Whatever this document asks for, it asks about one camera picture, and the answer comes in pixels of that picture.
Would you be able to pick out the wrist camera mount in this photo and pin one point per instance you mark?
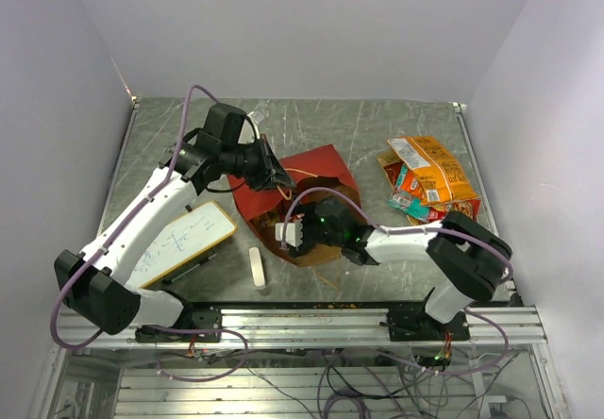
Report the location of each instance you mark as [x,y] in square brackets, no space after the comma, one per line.
[257,117]
[289,233]

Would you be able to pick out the gold teal chips bag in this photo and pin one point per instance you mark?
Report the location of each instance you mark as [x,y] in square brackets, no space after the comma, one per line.
[388,157]

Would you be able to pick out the teal snack packet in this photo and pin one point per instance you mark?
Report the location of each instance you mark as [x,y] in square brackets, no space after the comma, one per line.
[410,204]

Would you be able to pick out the red paper bag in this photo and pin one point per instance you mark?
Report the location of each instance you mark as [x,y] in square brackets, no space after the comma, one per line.
[261,211]

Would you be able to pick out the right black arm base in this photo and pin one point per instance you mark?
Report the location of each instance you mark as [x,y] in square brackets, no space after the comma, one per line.
[410,324]

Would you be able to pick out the small whiteboard orange frame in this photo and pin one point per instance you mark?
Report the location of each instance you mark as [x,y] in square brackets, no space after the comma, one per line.
[155,259]

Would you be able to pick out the orange snack packet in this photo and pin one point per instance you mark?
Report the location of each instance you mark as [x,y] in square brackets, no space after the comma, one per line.
[408,183]

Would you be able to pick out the aluminium extrusion frame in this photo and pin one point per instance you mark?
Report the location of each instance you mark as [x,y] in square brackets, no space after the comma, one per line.
[311,364]

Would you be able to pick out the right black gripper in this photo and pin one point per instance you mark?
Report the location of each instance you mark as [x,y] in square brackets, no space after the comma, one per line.
[306,243]

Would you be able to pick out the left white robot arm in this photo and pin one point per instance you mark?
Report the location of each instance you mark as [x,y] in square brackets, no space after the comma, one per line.
[94,281]

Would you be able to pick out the yellow orange snack box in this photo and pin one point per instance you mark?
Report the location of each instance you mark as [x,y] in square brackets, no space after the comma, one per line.
[435,167]

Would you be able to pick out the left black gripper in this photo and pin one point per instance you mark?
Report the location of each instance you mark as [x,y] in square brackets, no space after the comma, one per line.
[264,176]

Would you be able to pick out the white marker eraser stick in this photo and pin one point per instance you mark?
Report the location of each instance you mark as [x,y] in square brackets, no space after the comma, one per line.
[257,270]

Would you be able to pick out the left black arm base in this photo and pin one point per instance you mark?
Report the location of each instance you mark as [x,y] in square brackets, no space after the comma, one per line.
[201,325]

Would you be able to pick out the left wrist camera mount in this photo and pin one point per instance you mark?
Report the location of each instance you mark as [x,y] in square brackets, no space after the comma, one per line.
[257,117]

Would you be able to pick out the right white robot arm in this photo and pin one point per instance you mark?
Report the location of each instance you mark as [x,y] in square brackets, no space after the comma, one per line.
[473,260]

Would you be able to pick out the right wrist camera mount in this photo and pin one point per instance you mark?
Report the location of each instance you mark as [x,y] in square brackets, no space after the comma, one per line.
[289,233]

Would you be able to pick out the red yellow snack packet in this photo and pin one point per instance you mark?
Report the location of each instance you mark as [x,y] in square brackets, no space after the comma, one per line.
[469,208]

